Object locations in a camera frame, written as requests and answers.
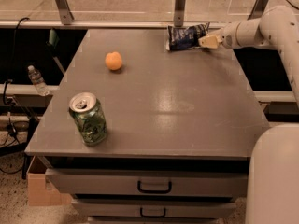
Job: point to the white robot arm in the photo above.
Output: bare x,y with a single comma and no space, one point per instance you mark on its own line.
273,184

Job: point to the grey drawer cabinet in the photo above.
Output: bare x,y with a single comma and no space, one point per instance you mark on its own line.
188,117

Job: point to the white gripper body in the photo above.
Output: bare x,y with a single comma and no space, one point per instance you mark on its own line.
229,37

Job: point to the left metal bracket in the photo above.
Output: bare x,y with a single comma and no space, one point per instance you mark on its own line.
65,14

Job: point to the drawer black handle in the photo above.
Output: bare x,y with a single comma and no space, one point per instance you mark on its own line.
152,188
152,213

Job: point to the green soda can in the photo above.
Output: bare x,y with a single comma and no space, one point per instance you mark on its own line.
88,115

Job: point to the metal bracket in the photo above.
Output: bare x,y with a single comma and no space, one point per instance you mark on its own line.
179,13
65,14
258,9

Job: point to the cardboard box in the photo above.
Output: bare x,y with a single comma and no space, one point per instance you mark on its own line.
40,191

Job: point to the top drawer black handle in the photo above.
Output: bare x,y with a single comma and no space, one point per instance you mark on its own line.
152,188

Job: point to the green handled tool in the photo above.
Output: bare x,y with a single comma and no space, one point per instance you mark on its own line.
52,45

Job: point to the clear plastic water bottle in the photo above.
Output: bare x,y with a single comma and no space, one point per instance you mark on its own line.
38,81

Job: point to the right metal bracket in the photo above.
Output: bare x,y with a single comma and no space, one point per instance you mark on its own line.
258,9

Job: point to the blue chip bag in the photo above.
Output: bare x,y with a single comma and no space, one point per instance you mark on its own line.
179,38

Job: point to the orange fruit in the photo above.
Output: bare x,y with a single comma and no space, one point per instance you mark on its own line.
113,61

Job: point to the middle metal bracket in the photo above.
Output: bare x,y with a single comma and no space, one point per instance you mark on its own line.
179,13

